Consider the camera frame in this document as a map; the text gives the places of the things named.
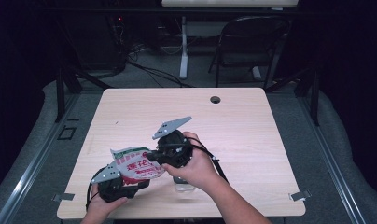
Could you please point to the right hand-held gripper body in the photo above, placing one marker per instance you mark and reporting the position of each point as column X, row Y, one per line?
column 174, row 152

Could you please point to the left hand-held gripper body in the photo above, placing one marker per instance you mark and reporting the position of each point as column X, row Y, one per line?
column 112, row 189

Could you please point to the red and white plastic bag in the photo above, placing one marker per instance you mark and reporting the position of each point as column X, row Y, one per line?
column 135, row 165

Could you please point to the person's left hand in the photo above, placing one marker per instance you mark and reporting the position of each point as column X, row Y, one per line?
column 98, row 207

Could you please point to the person's right hand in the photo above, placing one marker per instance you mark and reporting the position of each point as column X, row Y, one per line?
column 199, row 171

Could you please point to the grey tape tab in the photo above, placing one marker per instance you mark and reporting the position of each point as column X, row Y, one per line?
column 300, row 195
column 63, row 196

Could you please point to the white desk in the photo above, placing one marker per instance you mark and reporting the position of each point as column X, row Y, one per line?
column 184, row 46

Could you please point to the black metal stand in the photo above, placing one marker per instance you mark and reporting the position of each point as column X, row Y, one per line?
column 60, row 93
column 315, row 99

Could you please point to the dark computer tower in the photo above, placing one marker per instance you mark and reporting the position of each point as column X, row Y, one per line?
column 93, row 46

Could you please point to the black folding chair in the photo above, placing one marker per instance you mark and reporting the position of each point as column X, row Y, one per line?
column 248, row 46

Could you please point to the aluminium floor rail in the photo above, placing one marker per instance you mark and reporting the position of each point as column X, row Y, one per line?
column 31, row 174
column 332, row 174

